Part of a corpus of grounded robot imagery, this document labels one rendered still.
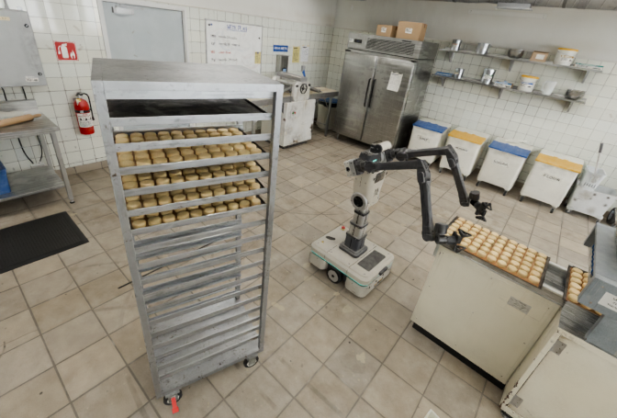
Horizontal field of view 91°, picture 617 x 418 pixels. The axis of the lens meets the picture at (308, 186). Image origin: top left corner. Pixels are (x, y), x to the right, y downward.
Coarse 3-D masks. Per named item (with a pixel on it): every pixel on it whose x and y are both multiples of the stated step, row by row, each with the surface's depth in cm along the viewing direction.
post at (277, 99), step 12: (276, 84) 120; (276, 96) 122; (276, 108) 125; (276, 120) 127; (276, 132) 130; (276, 144) 133; (276, 156) 136; (276, 168) 138; (264, 240) 158; (264, 252) 161; (264, 264) 164; (264, 276) 167; (264, 288) 172; (264, 300) 177; (264, 312) 182; (264, 324) 188
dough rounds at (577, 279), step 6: (570, 270) 187; (576, 270) 184; (570, 276) 182; (576, 276) 179; (582, 276) 183; (570, 282) 177; (576, 282) 174; (582, 282) 178; (570, 288) 168; (576, 288) 170; (582, 288) 173; (570, 294) 164; (576, 294) 166; (570, 300) 163; (576, 300) 161; (582, 306) 160; (594, 312) 157
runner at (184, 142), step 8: (224, 136) 122; (232, 136) 124; (240, 136) 125; (248, 136) 127; (256, 136) 129; (264, 136) 131; (120, 144) 104; (128, 144) 105; (136, 144) 106; (144, 144) 108; (152, 144) 109; (160, 144) 111; (168, 144) 112; (176, 144) 114; (184, 144) 115; (192, 144) 117; (200, 144) 118; (208, 144) 120
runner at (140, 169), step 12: (228, 156) 127; (240, 156) 129; (252, 156) 133; (264, 156) 136; (120, 168) 107; (132, 168) 109; (144, 168) 112; (156, 168) 114; (168, 168) 116; (180, 168) 118
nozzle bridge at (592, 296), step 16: (592, 240) 188; (608, 240) 169; (608, 256) 155; (592, 272) 163; (608, 272) 143; (592, 288) 140; (608, 288) 136; (592, 304) 142; (608, 304) 138; (608, 320) 140; (592, 336) 145; (608, 336) 141; (608, 352) 143
